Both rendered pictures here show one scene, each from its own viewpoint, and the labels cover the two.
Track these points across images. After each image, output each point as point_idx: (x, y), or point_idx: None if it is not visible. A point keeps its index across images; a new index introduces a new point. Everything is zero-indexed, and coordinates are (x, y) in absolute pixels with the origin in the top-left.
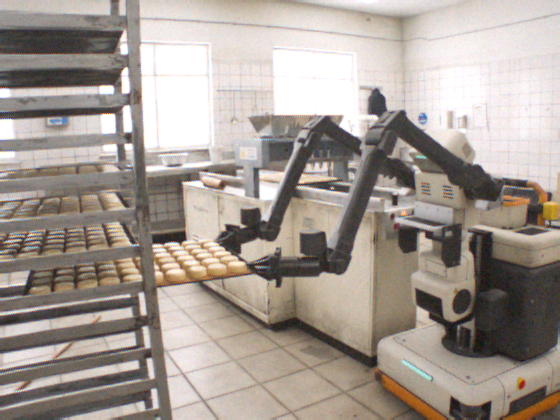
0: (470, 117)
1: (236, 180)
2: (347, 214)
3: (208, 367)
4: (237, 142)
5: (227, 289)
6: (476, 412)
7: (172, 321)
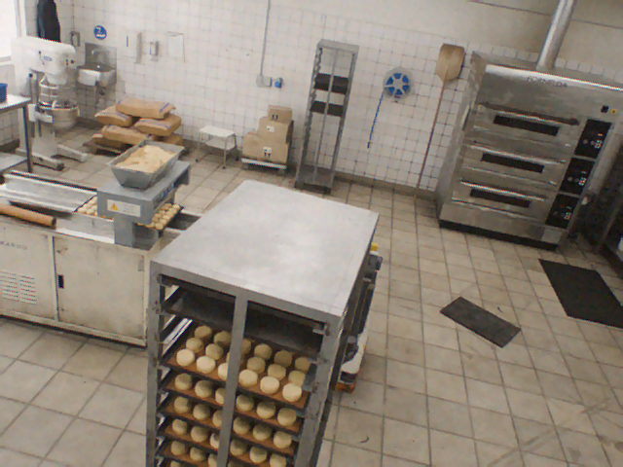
0: (164, 44)
1: (65, 213)
2: (358, 321)
3: (136, 412)
4: (102, 194)
5: (67, 320)
6: (357, 375)
7: (29, 378)
